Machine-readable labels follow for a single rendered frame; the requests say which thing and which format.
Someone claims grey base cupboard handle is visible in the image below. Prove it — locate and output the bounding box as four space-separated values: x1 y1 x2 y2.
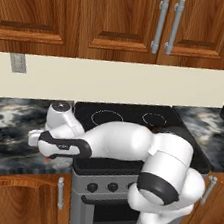
200 174 219 207
53 175 68 211

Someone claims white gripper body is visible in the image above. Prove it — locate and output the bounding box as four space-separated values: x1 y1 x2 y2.
26 128 44 149

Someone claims grey wall socket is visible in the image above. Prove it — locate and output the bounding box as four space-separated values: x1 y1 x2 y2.
7 51 30 76

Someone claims black oven knob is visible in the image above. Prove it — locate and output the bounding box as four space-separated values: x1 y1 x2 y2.
126 180 137 192
106 180 120 194
86 180 100 195

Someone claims grey wall cupboard handle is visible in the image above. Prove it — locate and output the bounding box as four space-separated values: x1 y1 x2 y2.
149 0 171 55
162 0 186 58

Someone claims black oven door handle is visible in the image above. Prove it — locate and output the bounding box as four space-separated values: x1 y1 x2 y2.
80 193 133 212

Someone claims grey oven door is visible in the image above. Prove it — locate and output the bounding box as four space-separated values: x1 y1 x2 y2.
67 188 186 224

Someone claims wooden base cupboard door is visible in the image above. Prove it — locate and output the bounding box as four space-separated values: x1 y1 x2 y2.
0 164 78 224
174 164 224 224

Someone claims wooden wall cupboard door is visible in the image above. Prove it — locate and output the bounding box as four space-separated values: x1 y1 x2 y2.
0 0 85 62
155 0 224 75
69 0 172 71

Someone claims black hob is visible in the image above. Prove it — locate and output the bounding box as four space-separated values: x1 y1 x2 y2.
64 93 220 194

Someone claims grey oven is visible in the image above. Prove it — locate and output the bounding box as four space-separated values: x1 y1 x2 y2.
64 163 189 224

